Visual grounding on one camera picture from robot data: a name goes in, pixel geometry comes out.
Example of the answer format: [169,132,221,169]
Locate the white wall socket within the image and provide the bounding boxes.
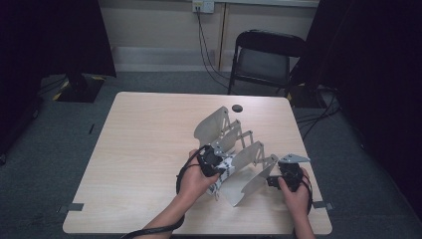
[192,0,216,14]

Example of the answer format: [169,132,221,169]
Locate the white cloth with grey diamonds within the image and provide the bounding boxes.
[207,153,237,200]

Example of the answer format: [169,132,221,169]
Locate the person's left hand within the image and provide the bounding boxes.
[178,148,221,202]

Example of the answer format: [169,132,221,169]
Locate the left hand-held gripper black cable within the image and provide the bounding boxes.
[120,145,207,239]

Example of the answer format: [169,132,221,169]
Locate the black wall socket cable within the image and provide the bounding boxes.
[195,7,234,83]

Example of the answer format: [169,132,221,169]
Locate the grey tape strip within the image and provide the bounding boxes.
[57,202,86,214]
[312,200,333,211]

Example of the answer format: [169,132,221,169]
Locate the dark curtain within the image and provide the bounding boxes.
[292,0,422,210]
[0,0,117,157]

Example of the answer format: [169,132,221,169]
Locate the hand-held gripper black cable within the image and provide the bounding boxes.
[120,145,207,239]
[300,173,315,217]

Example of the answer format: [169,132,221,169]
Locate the person's right hand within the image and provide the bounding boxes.
[278,168,313,217]

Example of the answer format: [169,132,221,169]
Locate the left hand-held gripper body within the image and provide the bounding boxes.
[197,142,230,177]

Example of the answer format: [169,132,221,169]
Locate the black folding chair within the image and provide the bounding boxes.
[228,29,307,98]

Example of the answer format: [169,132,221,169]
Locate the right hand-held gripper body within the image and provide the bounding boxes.
[278,152,312,193]

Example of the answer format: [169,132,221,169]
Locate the black floor cables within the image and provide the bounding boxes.
[297,86,342,140]

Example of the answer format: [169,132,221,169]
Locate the beige wall conduit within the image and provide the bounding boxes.
[217,3,231,72]

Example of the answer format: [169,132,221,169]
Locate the white expandable metal rack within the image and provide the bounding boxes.
[193,106,279,207]

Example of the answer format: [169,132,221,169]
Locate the black stand base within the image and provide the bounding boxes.
[53,73,106,104]

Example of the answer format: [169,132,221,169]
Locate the right hand-held gripper black cable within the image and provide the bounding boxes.
[300,173,315,217]

